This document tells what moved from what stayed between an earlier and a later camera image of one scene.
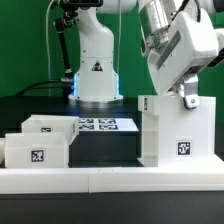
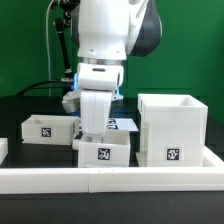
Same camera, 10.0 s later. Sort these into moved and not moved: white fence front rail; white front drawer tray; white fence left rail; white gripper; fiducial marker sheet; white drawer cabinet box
Moved: white gripper; white drawer cabinet box; white front drawer tray
Not moved: white fence front rail; fiducial marker sheet; white fence left rail
